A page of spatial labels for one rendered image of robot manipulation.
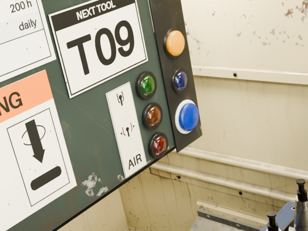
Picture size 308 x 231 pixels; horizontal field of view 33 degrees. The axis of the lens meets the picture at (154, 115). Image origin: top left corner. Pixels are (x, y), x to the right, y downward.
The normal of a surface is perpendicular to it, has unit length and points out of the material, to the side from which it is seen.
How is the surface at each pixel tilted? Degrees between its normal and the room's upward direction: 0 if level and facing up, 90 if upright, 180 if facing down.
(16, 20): 90
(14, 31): 90
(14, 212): 90
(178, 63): 90
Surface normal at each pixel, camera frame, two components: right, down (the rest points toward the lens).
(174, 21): 0.74, 0.12
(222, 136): -0.65, 0.38
